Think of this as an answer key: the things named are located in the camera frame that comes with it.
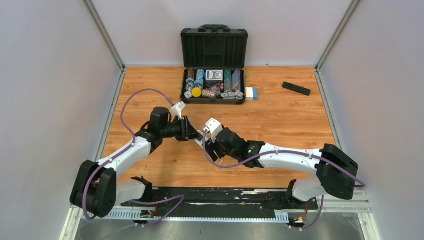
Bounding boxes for teal poker chip stack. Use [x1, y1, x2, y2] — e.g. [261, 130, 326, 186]
[194, 69, 205, 88]

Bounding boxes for blue playing card deck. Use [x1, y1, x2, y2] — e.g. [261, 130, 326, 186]
[205, 70, 224, 82]

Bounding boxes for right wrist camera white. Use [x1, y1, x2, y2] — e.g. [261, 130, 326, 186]
[203, 118, 224, 143]

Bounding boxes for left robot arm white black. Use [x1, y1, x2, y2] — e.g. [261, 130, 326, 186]
[69, 107, 202, 219]

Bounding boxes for black poker chip case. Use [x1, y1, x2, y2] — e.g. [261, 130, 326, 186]
[180, 24, 248, 105]

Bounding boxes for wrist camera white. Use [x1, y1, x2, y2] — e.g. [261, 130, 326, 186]
[170, 101, 186, 120]
[203, 118, 224, 143]

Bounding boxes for white blue card box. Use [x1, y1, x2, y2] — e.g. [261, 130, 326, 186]
[245, 87, 258, 101]

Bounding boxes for black remote control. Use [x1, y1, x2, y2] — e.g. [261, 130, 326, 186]
[282, 81, 311, 96]

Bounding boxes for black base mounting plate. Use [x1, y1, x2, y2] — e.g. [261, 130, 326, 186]
[121, 187, 319, 220]

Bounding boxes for green poker chip stack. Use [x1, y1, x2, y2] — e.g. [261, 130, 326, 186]
[223, 69, 232, 93]

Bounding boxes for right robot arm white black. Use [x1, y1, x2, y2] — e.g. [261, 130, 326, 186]
[201, 127, 364, 209]

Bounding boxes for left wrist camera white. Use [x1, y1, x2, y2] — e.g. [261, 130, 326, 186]
[170, 101, 186, 120]

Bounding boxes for grey remote control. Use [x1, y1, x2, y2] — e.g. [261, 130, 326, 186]
[194, 130, 204, 148]

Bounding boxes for yellow poker chip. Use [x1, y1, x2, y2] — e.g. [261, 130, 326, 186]
[191, 87, 203, 98]

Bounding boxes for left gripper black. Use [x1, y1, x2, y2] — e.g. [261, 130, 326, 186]
[161, 116, 203, 143]

